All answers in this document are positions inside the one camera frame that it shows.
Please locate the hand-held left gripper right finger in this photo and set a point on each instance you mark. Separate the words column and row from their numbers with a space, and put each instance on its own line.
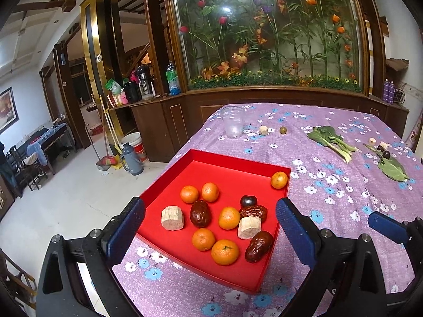
column 294, row 228

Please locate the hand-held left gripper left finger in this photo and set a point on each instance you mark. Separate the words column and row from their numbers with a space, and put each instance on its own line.
column 124, row 231

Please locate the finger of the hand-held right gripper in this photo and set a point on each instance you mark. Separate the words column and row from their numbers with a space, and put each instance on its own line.
column 386, row 223

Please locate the long dark red date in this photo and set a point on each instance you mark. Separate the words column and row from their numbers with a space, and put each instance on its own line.
column 258, row 246

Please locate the wrinkled red date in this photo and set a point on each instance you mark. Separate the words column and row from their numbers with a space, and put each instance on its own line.
column 252, row 211

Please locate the large beige cylindrical food piece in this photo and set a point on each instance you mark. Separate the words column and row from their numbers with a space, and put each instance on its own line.
column 170, row 218

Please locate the dark plum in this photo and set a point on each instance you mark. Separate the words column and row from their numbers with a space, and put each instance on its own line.
column 248, row 200

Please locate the tangerine with green stem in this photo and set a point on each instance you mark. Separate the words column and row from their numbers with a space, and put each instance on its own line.
column 225, row 252

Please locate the smooth dark red date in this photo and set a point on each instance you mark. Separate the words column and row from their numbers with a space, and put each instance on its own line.
column 200, row 213

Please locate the red cardboard box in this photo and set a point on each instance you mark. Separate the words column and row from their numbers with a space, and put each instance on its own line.
column 224, row 171

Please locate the purple floral tablecloth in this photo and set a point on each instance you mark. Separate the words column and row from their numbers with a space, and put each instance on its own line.
column 330, row 211

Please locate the green leaf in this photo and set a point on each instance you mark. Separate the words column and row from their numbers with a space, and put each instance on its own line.
column 393, row 168

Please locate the grey-blue thermos jug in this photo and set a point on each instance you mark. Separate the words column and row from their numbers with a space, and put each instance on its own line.
column 132, row 163

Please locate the broom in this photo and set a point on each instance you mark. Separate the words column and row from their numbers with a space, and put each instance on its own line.
column 107, row 161

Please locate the small beige food piece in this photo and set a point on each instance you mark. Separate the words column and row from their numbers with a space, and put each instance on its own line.
column 371, row 142
column 263, row 130

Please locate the white plastic bucket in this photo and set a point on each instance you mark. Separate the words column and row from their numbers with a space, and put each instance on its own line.
column 135, row 143

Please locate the green leafy vegetable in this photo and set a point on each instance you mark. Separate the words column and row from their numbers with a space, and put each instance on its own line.
column 330, row 138

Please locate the small olive round fruit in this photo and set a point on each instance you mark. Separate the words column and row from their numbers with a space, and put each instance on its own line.
column 283, row 130

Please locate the dark dining chair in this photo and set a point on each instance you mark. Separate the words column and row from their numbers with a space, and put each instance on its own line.
column 26, row 168

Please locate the dark table with blue cloth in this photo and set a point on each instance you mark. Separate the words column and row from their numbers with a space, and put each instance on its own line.
column 46, row 142

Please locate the brown wooden chair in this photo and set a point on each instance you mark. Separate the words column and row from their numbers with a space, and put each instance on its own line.
column 16, row 280

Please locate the clear plastic cup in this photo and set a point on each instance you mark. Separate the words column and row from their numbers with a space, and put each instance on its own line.
column 233, row 122

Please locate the brown wooden cabinet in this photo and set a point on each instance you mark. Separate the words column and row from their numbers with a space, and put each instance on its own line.
column 185, row 115

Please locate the purple spray can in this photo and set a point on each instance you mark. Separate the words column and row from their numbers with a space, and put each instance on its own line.
column 386, row 90
column 392, row 91

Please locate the pink cup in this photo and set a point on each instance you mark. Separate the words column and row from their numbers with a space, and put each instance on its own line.
column 124, row 99

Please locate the black container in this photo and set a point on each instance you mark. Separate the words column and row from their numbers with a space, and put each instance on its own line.
column 131, row 91

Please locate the green packet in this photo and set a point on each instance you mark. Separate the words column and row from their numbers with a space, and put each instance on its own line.
column 113, row 87

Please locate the black steel thermos pot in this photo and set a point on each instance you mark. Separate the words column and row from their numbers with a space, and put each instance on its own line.
column 143, row 81

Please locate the green label plastic bottle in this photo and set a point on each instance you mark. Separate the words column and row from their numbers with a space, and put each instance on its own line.
column 172, row 79

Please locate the glass artificial flower display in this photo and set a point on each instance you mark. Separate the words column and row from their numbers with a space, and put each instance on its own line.
column 264, row 23

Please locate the framed wall painting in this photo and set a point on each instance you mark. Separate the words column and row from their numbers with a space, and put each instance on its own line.
column 7, row 109

